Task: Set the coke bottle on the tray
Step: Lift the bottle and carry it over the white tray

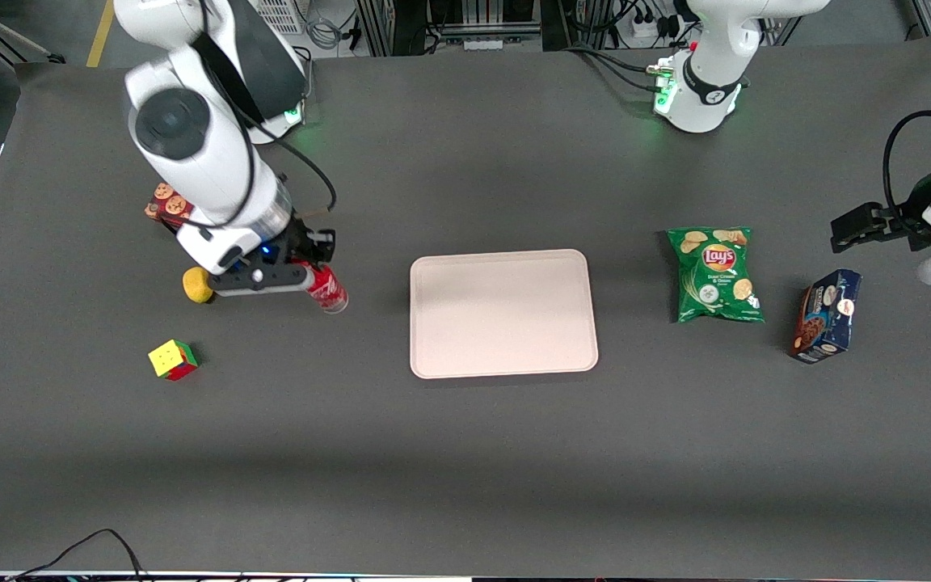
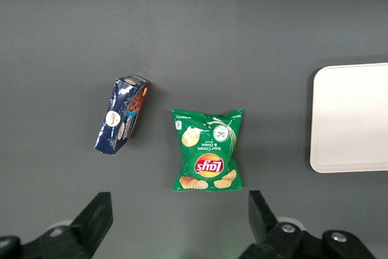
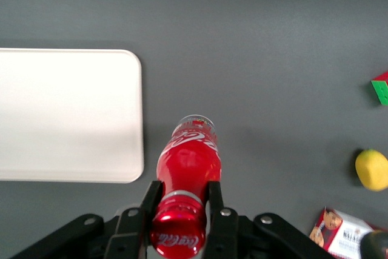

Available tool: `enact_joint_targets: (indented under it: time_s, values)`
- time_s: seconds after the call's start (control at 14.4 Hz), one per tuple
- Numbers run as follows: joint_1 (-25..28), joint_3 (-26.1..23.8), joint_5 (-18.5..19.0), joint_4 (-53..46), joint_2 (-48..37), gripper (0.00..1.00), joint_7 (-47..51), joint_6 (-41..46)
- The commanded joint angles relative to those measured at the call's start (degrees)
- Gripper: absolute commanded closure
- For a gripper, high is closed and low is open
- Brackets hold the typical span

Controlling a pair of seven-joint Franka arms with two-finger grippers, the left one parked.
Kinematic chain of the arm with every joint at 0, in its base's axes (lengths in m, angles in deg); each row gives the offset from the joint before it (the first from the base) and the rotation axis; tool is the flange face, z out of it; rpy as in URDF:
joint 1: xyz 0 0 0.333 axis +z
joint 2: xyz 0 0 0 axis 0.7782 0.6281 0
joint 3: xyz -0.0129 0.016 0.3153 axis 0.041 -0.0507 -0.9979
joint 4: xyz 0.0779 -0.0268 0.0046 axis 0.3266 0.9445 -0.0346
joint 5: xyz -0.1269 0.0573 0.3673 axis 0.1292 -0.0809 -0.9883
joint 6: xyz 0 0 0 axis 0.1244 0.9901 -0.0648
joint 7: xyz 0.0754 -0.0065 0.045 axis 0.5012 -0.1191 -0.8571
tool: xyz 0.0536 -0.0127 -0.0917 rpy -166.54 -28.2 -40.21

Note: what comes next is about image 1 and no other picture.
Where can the beige plastic tray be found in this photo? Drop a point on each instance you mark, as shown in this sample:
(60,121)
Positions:
(503,314)

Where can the blue chocolate cookie box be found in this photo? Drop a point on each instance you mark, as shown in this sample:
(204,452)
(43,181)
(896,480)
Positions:
(825,317)

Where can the yellow lemon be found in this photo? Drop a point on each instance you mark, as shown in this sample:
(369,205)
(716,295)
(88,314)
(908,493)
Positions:
(195,286)

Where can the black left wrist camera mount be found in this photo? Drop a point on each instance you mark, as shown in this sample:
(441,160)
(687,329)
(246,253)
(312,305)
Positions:
(918,208)

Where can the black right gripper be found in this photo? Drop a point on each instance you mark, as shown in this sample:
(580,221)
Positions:
(301,239)

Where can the green Lay's chips bag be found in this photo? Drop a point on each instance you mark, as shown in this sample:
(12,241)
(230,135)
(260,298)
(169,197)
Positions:
(714,275)

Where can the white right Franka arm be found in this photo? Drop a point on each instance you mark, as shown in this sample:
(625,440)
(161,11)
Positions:
(191,153)

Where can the white power strip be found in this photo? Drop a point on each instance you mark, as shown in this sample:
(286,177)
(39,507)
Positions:
(650,26)

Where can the white perforated panel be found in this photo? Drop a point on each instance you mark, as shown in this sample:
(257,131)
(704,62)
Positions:
(284,14)

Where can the red coke bottle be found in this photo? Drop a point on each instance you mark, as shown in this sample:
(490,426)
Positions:
(328,289)

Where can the dark grey table mat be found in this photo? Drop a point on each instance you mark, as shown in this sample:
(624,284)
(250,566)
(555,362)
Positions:
(465,469)

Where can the red Walkers cookie box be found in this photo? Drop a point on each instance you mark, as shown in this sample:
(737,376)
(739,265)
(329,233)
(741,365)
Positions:
(165,206)

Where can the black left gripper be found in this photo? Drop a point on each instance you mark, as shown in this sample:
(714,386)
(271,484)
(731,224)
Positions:
(904,221)

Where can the colourful Rubik's cube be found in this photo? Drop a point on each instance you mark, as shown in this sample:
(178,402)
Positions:
(172,360)

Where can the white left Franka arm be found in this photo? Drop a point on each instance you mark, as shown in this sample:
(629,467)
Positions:
(704,90)

